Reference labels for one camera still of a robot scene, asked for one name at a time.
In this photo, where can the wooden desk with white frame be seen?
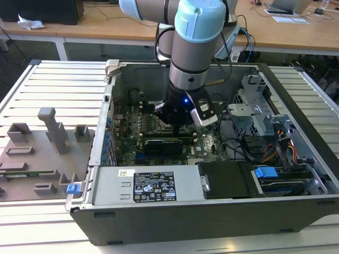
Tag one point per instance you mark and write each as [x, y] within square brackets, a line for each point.
[92, 26]
[291, 34]

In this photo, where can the black plastic drive shroud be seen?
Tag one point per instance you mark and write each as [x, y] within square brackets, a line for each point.
[227, 180]

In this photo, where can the green motherboard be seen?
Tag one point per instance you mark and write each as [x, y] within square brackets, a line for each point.
[204, 148]

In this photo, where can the silver power supply with label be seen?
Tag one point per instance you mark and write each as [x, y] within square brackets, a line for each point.
[111, 190]

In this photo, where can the green RAM stick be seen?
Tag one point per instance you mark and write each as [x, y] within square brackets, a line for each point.
[26, 173]

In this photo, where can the pale blue teach pendant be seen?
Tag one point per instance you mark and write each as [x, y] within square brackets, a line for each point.
[230, 45]

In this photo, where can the blue plastic latch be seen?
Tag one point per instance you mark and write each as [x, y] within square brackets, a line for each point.
[72, 189]

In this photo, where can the hard disk in blue carrier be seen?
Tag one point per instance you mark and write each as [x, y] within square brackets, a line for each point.
[265, 173]

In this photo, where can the grey parts rack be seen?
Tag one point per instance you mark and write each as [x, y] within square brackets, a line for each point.
[34, 158]

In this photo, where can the open black PC case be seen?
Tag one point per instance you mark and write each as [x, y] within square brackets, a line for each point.
[185, 225]

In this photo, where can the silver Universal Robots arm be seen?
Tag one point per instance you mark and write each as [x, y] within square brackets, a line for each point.
[190, 66]

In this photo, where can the grey laptop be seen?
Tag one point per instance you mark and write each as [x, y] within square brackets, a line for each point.
[287, 5]

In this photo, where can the silver metal drive cage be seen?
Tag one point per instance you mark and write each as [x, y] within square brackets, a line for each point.
[251, 119]

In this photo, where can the black box on desk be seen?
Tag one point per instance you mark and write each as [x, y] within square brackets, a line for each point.
[39, 10]

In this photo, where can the crumpled white paper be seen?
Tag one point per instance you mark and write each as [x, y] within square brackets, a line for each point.
[30, 23]

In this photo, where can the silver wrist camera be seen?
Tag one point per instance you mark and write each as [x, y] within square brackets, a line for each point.
[205, 120]

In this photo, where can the black graphics card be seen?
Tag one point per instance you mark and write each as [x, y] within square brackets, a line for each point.
[164, 146]

